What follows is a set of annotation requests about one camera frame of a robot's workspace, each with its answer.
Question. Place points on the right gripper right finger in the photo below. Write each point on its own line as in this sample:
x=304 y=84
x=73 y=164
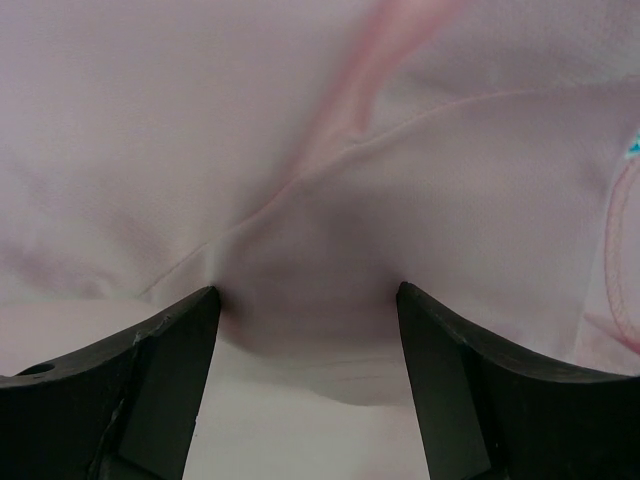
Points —
x=489 y=408

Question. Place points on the pink t shirt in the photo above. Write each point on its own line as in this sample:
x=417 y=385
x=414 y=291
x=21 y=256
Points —
x=307 y=157

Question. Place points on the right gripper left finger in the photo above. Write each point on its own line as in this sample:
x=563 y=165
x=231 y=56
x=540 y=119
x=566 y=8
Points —
x=124 y=407

